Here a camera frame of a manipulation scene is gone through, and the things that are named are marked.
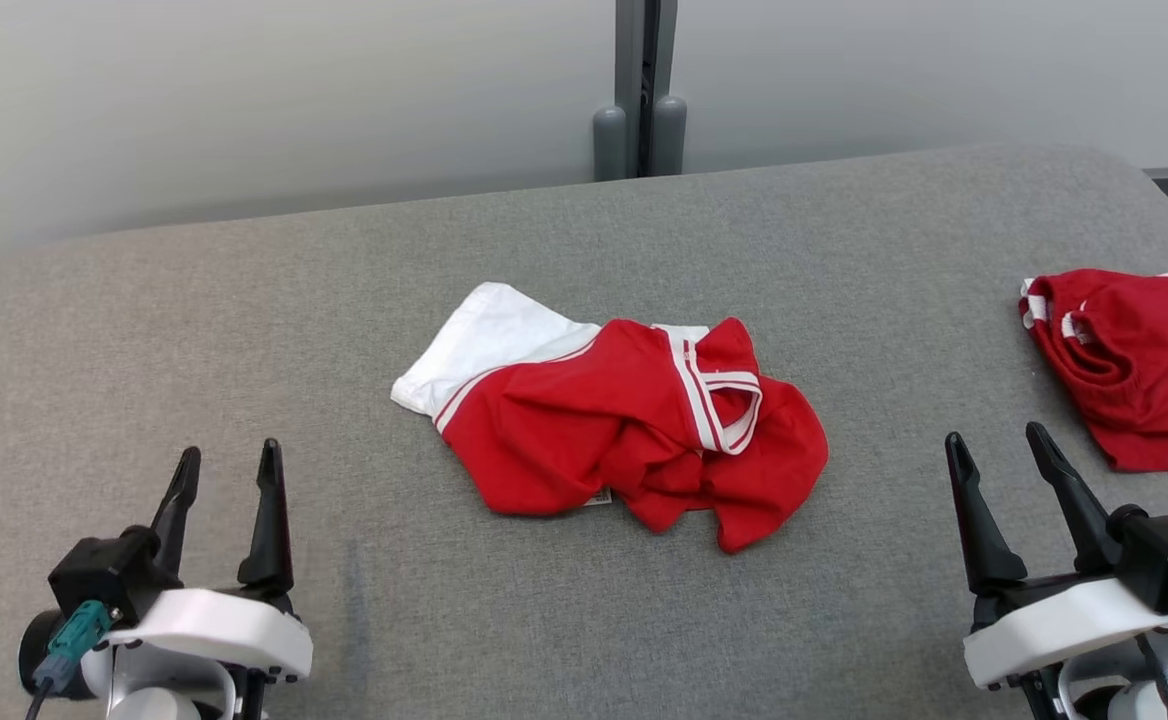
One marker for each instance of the grey partition post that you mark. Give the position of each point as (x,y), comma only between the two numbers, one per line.
(639,100)

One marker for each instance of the red shorts white side stripe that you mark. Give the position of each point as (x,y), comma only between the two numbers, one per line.
(1144,380)

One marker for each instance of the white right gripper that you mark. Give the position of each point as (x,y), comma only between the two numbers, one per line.
(1064,625)

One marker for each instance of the red basketball jersey white trim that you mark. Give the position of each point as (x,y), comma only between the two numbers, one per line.
(584,430)

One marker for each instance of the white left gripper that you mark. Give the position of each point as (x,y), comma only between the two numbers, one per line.
(214,625)

